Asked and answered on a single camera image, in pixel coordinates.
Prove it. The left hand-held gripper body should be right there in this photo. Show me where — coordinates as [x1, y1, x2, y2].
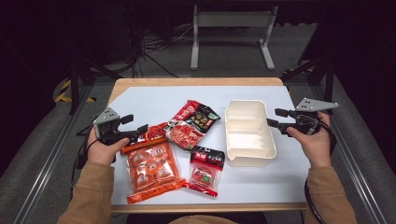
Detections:
[92, 106, 139, 147]

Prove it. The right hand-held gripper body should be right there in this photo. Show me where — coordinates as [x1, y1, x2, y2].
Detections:
[285, 97, 340, 136]

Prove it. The white plastic divided container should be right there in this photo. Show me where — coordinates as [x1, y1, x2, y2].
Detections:
[223, 99, 277, 168]

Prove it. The large orange seasoning packet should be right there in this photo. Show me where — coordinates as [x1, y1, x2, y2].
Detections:
[120, 122, 187, 205]

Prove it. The red and black sauce packet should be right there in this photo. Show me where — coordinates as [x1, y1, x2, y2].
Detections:
[162, 99, 221, 152]

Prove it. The person's left hand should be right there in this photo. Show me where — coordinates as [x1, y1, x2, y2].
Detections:
[86, 128, 131, 166]

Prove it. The person's right hand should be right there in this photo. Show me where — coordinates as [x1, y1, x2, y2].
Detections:
[286, 111, 333, 169]

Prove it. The white table mat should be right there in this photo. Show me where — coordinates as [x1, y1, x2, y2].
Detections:
[108, 85, 311, 206]

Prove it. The black tripod stand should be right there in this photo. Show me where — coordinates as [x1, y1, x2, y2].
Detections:
[64, 54, 124, 116]
[280, 54, 339, 104]

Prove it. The yellow black hazard tape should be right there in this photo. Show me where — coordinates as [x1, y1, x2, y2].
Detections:
[53, 78, 96, 104]

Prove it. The wooden table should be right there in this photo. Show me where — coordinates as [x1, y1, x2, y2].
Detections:
[106, 77, 311, 215]

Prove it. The small red black packet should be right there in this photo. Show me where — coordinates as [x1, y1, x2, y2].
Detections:
[183, 145, 226, 199]

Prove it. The white metal stand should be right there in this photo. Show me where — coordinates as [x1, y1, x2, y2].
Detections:
[190, 4, 279, 72]

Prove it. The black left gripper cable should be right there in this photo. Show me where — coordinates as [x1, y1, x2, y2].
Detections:
[68, 123, 96, 189]

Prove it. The aluminium rail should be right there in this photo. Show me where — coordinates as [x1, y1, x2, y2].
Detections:
[12, 83, 96, 224]
[311, 83, 389, 224]

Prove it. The tangle of black floor cables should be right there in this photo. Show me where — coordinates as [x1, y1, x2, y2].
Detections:
[122, 6, 195, 78]

